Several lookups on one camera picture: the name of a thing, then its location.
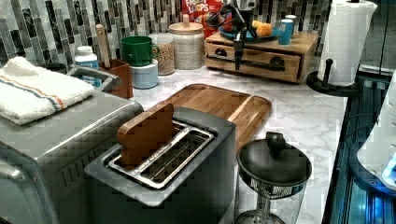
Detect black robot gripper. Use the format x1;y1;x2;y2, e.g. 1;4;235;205
230;0;257;70

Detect wooden drawer with black handle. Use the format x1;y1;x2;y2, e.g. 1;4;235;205
205;43;302;83

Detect wooden drawer cabinet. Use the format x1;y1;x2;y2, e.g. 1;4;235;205
205;32;318;83

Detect teal plate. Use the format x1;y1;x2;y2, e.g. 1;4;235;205
219;27;279;43

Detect red plush fruit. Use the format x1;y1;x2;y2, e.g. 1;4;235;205
222;13;233;33

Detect yellow plush banana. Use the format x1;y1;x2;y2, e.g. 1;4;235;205
252;21;262;29

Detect orange plush fruit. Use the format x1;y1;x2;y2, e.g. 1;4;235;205
256;23;273;37

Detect glass jar with wooden lid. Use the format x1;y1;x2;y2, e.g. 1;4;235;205
168;14;205;70

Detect blue can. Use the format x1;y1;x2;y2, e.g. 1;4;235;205
278;19;293;45

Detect Froot Loops cereal box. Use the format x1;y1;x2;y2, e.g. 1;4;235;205
181;0;222;37

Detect wooden cutting board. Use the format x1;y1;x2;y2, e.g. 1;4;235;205
160;83;272;152

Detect clear jar of grains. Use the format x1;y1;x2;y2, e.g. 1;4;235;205
149;33;175;76

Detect black paper towel holder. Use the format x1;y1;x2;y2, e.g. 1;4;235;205
306;59;361;97

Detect light blue round container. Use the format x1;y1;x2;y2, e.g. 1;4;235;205
131;59;158;90

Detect green mug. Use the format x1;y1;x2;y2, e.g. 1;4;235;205
121;35;161;66

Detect white paper towel roll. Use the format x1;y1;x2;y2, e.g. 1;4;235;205
318;0;377;86

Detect brown wooden utensil holder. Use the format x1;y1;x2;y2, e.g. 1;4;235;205
99;59;134;99

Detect wooden toast slice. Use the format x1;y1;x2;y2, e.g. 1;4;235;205
117;104;175;170

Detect wooden spatula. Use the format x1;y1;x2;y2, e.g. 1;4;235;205
95;24;110;68

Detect glass French press black lid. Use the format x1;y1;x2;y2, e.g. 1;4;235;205
233;132;312;224

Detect silver two-slot toaster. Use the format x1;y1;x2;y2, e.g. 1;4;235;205
85;106;235;224

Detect white supplement bottle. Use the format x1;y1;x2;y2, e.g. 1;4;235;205
75;46;102;87

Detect white striped towel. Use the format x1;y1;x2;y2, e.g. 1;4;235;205
0;57;94;125

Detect silver toaster oven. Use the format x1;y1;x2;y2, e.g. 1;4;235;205
0;64;145;224

